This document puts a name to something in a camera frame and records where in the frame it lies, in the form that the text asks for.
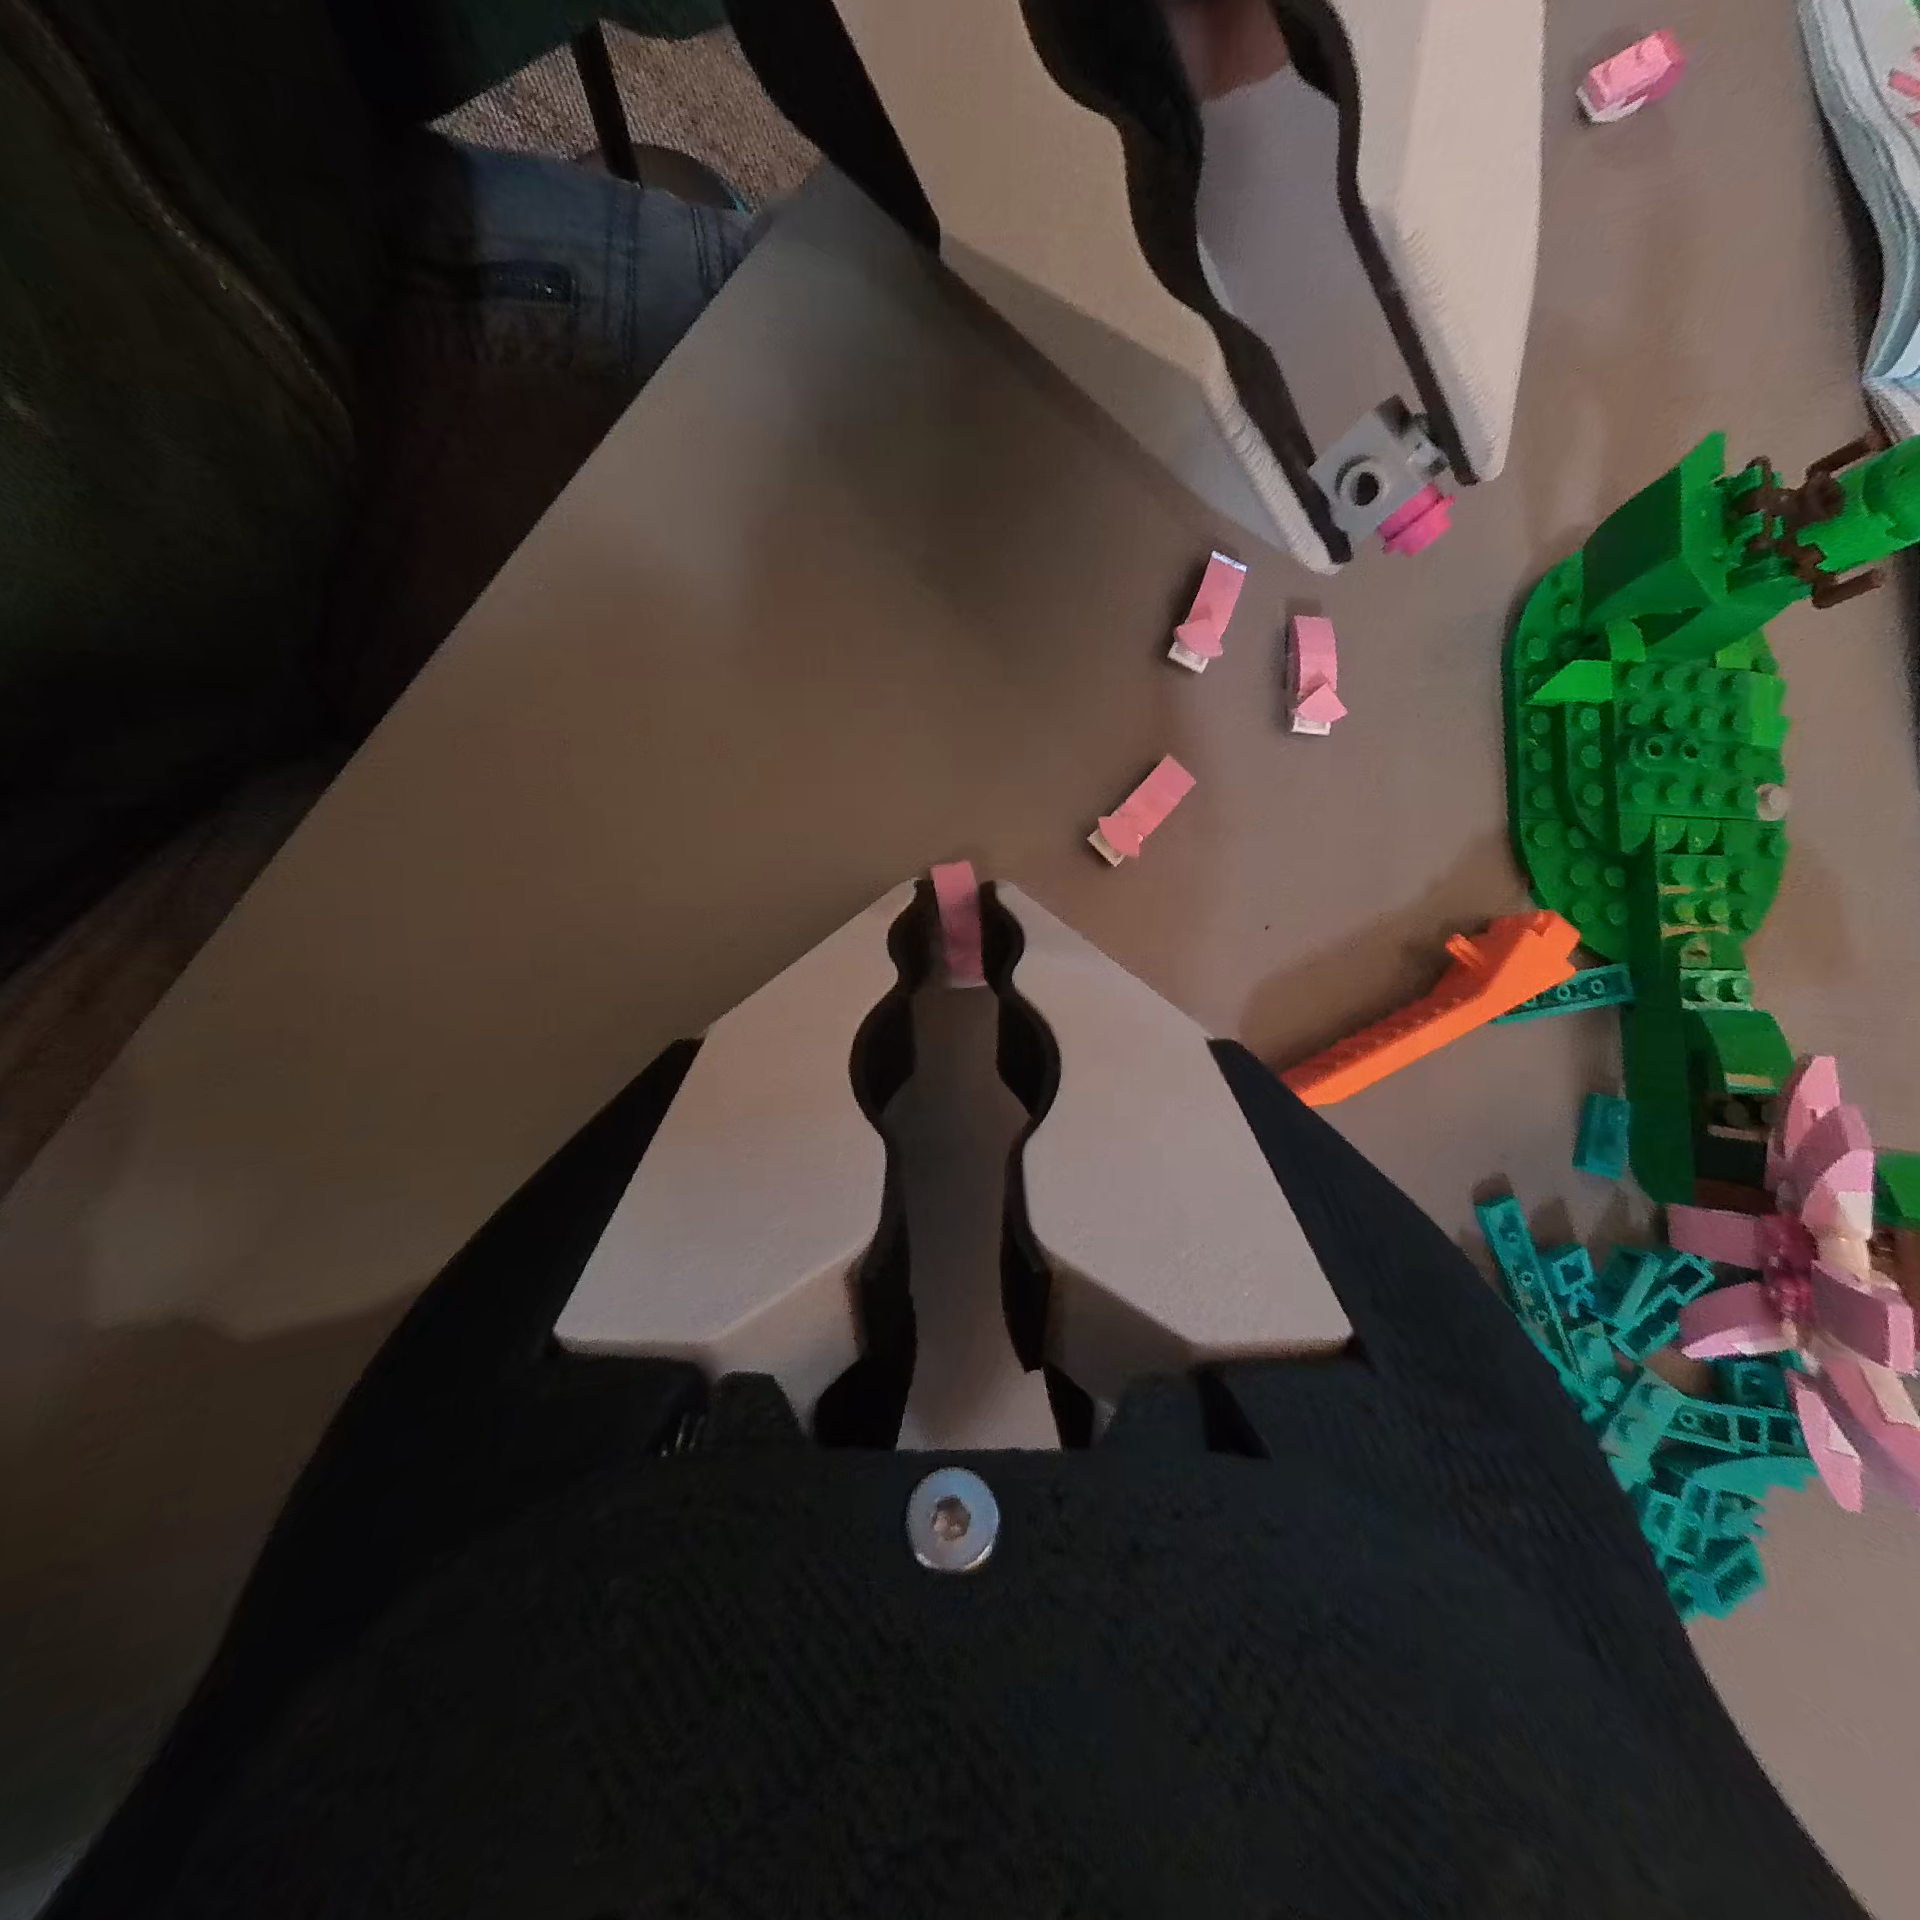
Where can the green lego plant model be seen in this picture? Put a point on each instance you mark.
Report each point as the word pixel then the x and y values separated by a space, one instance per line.
pixel 1650 750

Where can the pile of teal lego pieces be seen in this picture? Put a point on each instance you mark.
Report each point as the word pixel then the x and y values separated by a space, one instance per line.
pixel 1650 1441

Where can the teal lego plate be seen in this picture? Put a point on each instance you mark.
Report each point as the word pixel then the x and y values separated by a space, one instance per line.
pixel 1569 992

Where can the person's leg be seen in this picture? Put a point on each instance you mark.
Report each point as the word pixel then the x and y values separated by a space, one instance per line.
pixel 555 285

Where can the grey lego brick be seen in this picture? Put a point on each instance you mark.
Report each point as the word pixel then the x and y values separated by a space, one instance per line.
pixel 1372 465

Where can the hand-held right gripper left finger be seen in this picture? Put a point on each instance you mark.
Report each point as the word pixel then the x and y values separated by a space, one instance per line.
pixel 751 1171

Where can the lego instruction booklet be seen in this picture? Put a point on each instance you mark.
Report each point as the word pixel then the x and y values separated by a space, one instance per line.
pixel 1882 195

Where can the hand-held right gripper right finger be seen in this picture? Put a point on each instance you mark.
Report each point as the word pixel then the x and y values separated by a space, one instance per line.
pixel 1154 1171

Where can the orange brick separator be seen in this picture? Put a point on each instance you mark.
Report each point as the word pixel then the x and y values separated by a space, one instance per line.
pixel 1424 1013

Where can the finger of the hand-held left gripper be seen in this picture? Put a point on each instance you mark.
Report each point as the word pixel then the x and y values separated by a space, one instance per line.
pixel 1020 181
pixel 1441 181

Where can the pink lego petal piece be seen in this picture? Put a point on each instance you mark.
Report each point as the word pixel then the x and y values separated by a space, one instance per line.
pixel 1208 600
pixel 1633 72
pixel 1143 810
pixel 956 923
pixel 1315 669

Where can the small teal lego brick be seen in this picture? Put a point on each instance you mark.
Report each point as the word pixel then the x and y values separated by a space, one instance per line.
pixel 1603 1132

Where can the pink lego flower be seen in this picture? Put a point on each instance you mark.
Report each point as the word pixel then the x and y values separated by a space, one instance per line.
pixel 1814 1275

